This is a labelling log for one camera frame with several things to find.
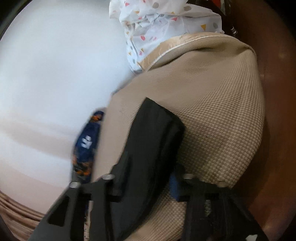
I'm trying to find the black pants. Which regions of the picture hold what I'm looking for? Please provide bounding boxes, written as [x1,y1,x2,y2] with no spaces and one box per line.
[111,98,185,240]

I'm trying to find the navy dog print blanket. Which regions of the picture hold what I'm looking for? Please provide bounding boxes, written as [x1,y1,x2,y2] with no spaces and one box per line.
[71,110,104,184]

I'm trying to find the beige mattress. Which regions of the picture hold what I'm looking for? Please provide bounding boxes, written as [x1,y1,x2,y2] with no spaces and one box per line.
[94,33,264,240]

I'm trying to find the beige floral curtain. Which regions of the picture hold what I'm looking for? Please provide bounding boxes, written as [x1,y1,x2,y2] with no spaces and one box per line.
[0,192,44,240]

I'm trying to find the white patterned sheet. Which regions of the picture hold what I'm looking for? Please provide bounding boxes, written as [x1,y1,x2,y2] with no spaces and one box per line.
[109,0,223,73]

